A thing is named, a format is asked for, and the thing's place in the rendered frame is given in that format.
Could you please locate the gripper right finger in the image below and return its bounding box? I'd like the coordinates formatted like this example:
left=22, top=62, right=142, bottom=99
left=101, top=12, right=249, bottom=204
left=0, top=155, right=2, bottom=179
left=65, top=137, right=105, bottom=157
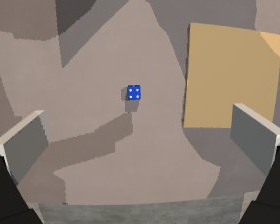
left=230, top=103, right=280, bottom=224

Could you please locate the blue die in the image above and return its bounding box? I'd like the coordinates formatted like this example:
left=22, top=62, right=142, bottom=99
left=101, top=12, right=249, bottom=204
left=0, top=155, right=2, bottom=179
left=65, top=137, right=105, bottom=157
left=127, top=85, right=141, bottom=100

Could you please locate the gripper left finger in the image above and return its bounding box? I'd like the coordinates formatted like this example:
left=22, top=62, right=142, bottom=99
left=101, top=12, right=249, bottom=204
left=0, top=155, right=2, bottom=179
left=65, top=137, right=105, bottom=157
left=0, top=110, right=50, bottom=224

